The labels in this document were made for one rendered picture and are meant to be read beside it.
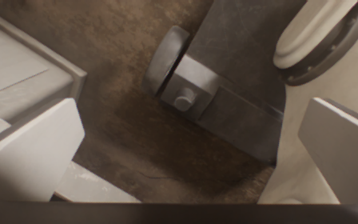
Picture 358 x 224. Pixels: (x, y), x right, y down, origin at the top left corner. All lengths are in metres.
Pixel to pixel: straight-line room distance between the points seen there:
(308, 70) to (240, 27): 0.20
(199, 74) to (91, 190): 0.32
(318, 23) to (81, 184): 0.44
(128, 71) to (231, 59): 0.40
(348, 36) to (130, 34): 0.56
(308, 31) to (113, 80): 0.64
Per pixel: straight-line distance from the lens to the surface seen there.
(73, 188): 0.42
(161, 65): 0.48
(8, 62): 0.83
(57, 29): 0.86
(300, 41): 0.33
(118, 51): 0.74
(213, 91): 0.47
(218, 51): 0.47
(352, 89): 0.27
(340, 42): 0.32
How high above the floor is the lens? 0.63
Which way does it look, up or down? 57 degrees down
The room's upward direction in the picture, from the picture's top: 157 degrees counter-clockwise
